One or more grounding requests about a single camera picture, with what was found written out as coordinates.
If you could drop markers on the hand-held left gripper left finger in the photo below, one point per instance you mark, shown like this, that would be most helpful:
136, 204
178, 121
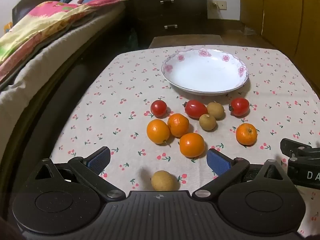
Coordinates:
100, 158

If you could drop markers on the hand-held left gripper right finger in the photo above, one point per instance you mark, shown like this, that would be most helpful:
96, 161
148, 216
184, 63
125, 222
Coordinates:
217, 163

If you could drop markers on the round red tomato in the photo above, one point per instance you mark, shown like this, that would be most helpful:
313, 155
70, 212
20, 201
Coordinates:
159, 108

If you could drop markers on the floral pink yellow blanket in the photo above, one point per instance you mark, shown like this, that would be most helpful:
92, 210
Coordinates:
37, 22

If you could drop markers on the brown wooden stool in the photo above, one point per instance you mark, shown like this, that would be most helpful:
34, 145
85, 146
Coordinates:
185, 41

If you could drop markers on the yellow wooden wardrobe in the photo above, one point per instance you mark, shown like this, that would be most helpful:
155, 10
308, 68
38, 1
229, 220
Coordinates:
280, 12

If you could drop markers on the white floral plate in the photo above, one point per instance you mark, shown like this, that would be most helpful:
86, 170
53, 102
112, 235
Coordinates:
205, 75

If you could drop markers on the cherry print tablecloth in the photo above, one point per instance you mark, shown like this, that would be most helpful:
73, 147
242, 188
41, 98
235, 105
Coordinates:
112, 105

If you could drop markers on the orange mandarin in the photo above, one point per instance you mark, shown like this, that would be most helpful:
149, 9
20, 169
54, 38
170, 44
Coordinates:
192, 145
178, 124
246, 134
158, 131

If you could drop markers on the dark wooden bed frame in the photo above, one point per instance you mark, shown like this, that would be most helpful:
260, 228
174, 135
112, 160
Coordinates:
82, 52

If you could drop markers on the tan longan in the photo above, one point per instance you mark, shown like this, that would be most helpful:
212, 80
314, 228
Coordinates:
163, 180
215, 110
207, 122

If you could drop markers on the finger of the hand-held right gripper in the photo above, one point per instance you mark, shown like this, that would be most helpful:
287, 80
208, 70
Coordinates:
291, 147

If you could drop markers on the white wall socket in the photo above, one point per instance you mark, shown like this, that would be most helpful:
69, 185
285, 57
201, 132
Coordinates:
219, 5

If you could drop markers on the dark wooden nightstand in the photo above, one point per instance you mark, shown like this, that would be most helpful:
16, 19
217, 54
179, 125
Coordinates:
185, 15

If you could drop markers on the oblong red tomato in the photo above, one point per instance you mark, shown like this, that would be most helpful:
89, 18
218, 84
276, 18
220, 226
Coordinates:
196, 109

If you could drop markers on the red tomato with stem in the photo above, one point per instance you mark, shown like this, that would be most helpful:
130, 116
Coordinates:
240, 106

